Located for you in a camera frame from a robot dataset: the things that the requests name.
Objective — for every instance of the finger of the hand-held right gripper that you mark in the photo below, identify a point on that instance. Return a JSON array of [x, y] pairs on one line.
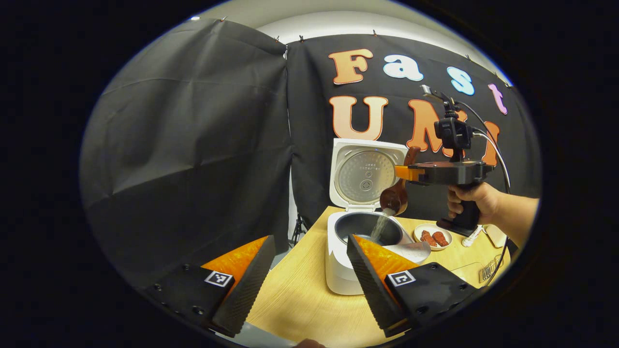
[[404, 172]]

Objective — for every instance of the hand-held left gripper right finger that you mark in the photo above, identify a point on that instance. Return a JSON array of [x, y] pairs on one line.
[[370, 285]]

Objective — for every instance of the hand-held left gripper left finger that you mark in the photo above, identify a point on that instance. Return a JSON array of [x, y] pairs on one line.
[[251, 285]]

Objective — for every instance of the brown wooden spoon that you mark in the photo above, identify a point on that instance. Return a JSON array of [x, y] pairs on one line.
[[394, 198]]

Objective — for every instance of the white rice cooker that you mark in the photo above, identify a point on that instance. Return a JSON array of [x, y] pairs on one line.
[[338, 270]]

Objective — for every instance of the white rice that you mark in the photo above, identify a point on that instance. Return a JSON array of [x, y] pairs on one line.
[[382, 224]]

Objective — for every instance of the clear rice container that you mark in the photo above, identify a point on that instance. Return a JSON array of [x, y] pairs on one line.
[[466, 270]]

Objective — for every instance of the white round plate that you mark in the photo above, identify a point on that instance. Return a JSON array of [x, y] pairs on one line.
[[433, 227]]

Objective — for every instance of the brown steak piece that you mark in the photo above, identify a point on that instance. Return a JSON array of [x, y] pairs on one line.
[[440, 239], [428, 238]]

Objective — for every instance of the white drink bottle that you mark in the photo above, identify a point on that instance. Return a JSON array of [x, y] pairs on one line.
[[471, 237]]

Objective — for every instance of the black tripod stand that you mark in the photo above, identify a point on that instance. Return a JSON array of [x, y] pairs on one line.
[[299, 229]]

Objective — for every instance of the white toaster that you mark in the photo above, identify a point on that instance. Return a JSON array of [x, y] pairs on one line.
[[495, 236]]

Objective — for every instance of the black backdrop cloth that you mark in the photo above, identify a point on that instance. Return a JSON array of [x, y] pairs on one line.
[[193, 145]]

